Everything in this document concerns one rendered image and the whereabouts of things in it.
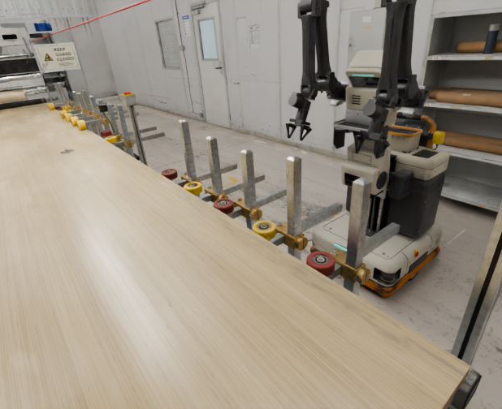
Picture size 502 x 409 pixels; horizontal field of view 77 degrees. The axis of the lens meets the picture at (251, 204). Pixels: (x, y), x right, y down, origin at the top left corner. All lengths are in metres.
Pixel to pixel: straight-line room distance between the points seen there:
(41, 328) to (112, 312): 0.16
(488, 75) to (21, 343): 3.45
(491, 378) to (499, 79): 2.34
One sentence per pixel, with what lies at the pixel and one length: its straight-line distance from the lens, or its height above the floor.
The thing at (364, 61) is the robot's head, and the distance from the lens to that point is 1.76.
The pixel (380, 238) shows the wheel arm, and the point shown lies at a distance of 1.16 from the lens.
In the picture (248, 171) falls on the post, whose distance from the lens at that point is 1.22.
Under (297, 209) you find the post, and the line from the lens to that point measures 1.08.
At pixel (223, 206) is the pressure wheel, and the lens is 1.23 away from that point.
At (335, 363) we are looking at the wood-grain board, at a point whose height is 0.90.
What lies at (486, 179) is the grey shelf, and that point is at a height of 0.18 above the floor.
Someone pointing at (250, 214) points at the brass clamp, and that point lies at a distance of 1.28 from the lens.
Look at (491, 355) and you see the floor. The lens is 2.11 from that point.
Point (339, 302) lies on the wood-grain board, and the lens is 0.82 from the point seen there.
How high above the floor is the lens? 1.47
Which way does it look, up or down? 28 degrees down
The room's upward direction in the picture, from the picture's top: 5 degrees counter-clockwise
